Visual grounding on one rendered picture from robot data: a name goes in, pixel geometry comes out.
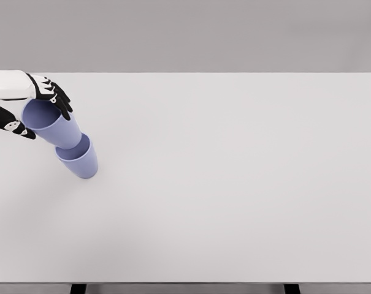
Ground lavender blue plastic cup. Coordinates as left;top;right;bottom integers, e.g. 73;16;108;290
55;132;99;179
21;99;83;151

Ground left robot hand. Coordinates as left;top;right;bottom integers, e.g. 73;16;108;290
0;69;74;141

